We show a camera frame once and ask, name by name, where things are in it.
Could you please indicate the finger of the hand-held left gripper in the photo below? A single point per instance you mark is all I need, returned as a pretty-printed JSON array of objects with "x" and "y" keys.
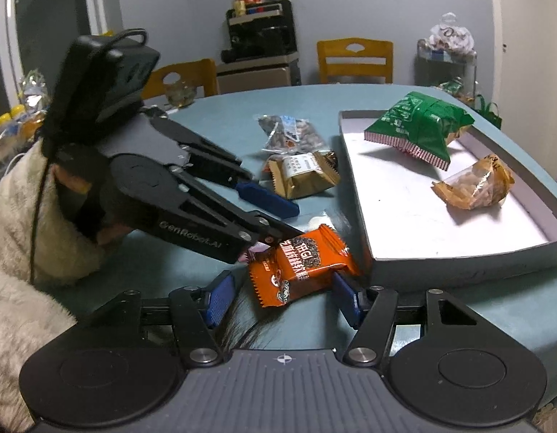
[
  {"x": 269, "y": 198},
  {"x": 242, "y": 222}
]

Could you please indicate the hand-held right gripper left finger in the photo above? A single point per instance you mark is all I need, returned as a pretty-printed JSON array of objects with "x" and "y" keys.
[{"x": 219, "y": 297}]

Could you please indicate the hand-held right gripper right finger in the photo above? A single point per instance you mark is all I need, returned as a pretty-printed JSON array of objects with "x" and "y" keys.
[{"x": 348, "y": 302}]

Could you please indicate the orange snack packet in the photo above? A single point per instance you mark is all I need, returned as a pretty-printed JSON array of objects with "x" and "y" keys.
[{"x": 301, "y": 266}]

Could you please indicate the white cardboard box lid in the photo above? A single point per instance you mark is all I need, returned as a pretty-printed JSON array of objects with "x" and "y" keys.
[{"x": 404, "y": 207}]

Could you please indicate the person's left forearm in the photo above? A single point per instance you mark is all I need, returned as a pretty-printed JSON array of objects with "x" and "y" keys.
[{"x": 26, "y": 225}]

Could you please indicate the person's left hand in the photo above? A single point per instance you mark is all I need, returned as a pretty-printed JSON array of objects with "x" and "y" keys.
[{"x": 80, "y": 198}]

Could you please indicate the dark hair strand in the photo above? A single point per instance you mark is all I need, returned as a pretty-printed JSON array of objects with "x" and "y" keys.
[{"x": 242, "y": 329}]

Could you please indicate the gold snack packet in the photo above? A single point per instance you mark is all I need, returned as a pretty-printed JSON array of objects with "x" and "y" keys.
[{"x": 301, "y": 173}]

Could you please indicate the clear nut snack packet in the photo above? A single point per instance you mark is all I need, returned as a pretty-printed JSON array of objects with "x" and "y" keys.
[{"x": 287, "y": 133}]

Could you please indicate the glass jar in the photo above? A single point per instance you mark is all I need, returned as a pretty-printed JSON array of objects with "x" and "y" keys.
[{"x": 181, "y": 94}]

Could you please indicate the beige dispenser cabinet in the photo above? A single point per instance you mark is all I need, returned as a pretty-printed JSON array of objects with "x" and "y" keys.
[{"x": 256, "y": 79}]

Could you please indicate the yellow wooden chair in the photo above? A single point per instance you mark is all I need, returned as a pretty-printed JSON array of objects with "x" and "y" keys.
[
  {"x": 332, "y": 61},
  {"x": 201, "y": 76}
]

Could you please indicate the yellow-capped bottle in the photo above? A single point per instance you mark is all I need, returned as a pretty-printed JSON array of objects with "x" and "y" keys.
[
  {"x": 18, "y": 112},
  {"x": 3, "y": 120}
]

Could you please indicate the crumpled foil wrap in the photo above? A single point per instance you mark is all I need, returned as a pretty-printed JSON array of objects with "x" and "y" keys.
[{"x": 34, "y": 90}]

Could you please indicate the black water dispenser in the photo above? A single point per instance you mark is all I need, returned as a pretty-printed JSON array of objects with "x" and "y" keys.
[{"x": 260, "y": 36}]

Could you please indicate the green snack bag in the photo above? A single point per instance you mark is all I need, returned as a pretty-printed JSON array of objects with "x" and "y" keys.
[{"x": 418, "y": 121}]

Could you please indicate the clear orange snack bag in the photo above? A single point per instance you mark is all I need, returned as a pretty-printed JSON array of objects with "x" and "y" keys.
[{"x": 476, "y": 185}]

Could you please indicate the yellow bottle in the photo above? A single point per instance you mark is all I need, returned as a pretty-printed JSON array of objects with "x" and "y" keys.
[{"x": 239, "y": 5}]

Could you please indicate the white fleece jacket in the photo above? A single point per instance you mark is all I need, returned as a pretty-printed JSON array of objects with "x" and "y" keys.
[{"x": 17, "y": 361}]

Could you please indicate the pile of green candy packets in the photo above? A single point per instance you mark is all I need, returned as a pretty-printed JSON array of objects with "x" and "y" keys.
[{"x": 450, "y": 86}]

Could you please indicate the green tote bag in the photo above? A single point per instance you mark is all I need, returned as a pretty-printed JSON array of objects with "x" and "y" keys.
[{"x": 488, "y": 112}]

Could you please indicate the clear plastic bag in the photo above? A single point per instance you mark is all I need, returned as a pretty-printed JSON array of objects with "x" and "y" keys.
[{"x": 449, "y": 34}]

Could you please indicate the white door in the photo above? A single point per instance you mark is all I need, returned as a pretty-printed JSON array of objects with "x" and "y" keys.
[{"x": 530, "y": 54}]

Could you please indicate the white door frame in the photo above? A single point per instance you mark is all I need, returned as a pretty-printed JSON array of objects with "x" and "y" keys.
[{"x": 102, "y": 0}]

